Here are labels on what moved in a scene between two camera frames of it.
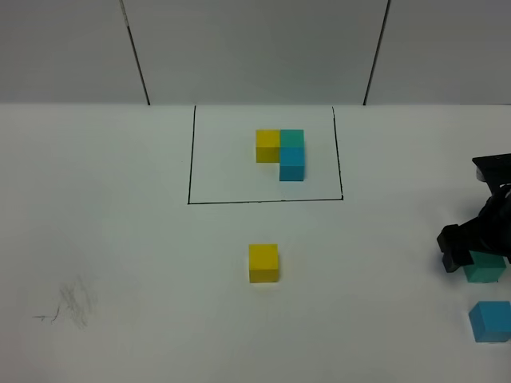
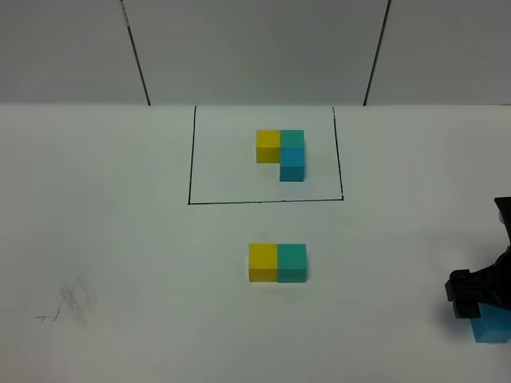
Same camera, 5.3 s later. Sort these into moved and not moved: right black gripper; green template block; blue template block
Moved: right black gripper
Not moved: green template block; blue template block
